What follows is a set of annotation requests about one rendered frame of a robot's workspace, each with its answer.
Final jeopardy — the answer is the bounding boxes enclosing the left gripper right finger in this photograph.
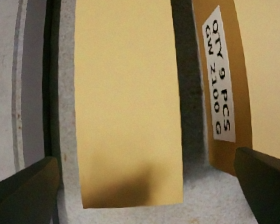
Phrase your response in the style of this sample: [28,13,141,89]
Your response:
[234,147,280,224]

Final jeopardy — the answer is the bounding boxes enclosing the brown cardboard carton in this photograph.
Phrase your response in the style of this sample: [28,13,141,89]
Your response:
[74,0,183,209]
[192,0,280,178]

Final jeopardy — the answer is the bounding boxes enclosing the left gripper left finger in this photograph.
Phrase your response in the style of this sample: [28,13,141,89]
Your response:
[0,157,60,224]

